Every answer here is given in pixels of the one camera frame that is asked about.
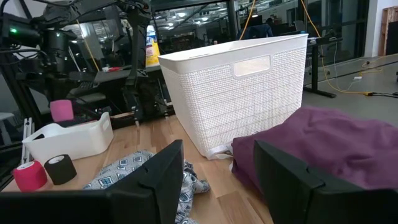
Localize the yellow extension cable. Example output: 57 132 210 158
300 0 385 96

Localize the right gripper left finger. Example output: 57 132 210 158
0 139 185 224

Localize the small white plastic bin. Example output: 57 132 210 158
21 111 114 166

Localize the yellow hanging cable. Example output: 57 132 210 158
238 0 257 40

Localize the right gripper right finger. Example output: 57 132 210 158
252 139 398 224

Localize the grey patterned hospital gown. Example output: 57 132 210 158
82 149 211 224

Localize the red bandage roll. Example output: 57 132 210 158
12 160 49 192

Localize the black bandage roll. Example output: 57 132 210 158
44 154 78 186

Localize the disinfecting wipes canister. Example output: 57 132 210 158
145 24 161 68

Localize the blue office chair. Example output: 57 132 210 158
238 24 274 40

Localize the white woven plastic basket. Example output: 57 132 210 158
157 33 309 160

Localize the purple garment with white ties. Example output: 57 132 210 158
205 105 398 195

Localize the black standing desk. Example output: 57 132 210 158
303 36 343 99

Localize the silver metal bar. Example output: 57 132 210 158
21 117 35 165

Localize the pink bandage roll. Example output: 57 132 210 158
49 99 75 123

